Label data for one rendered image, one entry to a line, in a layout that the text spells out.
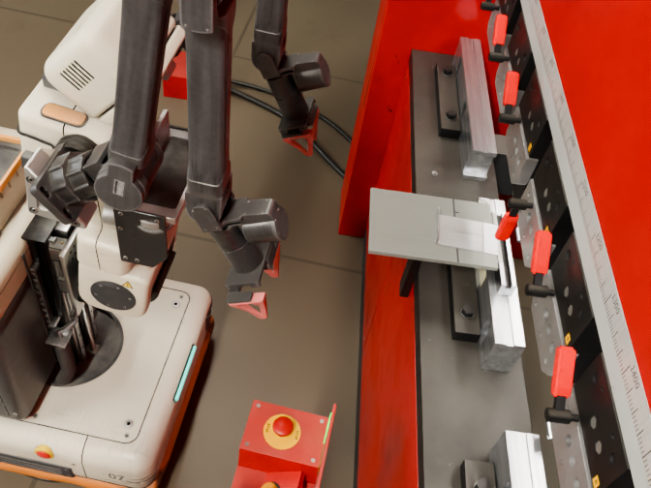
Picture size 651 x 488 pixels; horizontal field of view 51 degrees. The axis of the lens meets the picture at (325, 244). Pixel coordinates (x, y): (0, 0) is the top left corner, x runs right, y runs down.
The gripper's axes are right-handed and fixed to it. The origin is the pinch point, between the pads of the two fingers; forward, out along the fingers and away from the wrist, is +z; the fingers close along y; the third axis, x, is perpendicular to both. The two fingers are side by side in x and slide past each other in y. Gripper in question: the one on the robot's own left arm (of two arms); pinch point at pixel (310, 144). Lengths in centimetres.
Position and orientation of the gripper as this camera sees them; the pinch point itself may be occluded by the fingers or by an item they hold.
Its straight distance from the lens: 155.5
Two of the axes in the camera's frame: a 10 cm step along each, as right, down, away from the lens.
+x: -9.3, 1.1, 3.5
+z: 3.3, 6.7, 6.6
